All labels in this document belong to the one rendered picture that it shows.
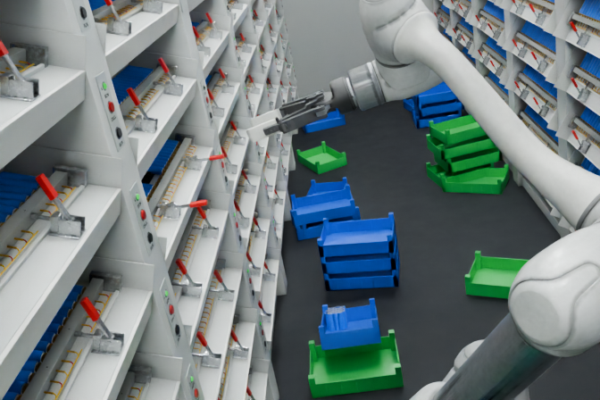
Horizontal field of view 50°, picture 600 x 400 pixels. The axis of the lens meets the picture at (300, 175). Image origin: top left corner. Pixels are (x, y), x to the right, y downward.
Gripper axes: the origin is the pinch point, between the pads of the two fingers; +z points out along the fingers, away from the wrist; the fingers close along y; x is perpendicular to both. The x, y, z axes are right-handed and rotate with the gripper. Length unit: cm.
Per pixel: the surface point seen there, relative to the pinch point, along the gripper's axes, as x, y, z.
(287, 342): -100, 67, 38
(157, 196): -3.6, -9.2, 24.7
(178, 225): -8.6, -15.9, 21.0
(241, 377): -63, 6, 34
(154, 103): 12.2, 5.2, 21.0
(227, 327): -45, 2, 29
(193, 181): -8.2, 6.3, 21.6
